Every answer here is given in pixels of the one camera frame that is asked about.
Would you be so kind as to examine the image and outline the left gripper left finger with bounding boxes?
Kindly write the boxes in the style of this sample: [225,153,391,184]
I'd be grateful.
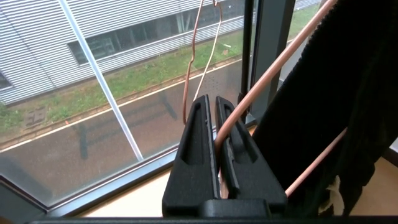
[162,95,221,218]

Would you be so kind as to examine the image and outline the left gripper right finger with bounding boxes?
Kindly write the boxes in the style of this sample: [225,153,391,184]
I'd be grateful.
[214,95,289,216]

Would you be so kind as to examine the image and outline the black shorts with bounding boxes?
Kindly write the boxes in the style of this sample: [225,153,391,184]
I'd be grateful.
[251,0,398,218]

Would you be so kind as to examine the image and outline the window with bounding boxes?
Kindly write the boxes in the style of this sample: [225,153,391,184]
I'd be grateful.
[0,0,324,218]

